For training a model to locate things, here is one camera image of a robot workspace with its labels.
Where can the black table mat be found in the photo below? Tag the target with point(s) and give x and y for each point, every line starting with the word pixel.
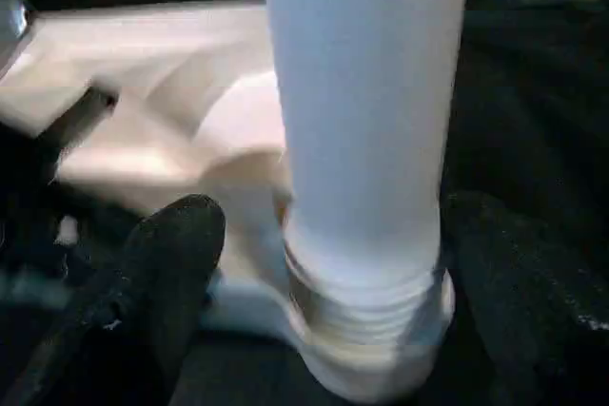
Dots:
pixel 533 102

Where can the white plastic table top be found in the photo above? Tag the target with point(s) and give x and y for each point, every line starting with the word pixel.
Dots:
pixel 162 73

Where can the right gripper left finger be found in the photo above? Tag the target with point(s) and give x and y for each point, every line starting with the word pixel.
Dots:
pixel 133 311

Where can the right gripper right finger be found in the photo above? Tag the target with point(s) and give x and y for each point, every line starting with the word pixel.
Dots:
pixel 542 311

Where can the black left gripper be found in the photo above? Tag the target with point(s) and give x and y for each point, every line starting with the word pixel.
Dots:
pixel 48 197

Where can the white plastic table leg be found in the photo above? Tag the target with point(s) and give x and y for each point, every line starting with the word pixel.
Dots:
pixel 366 121

